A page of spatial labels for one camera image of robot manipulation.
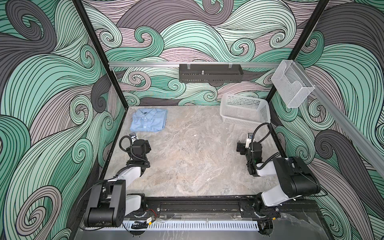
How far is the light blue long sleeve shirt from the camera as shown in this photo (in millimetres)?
1057

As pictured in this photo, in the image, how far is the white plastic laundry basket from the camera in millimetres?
1065

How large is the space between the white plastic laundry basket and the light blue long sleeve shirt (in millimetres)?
437
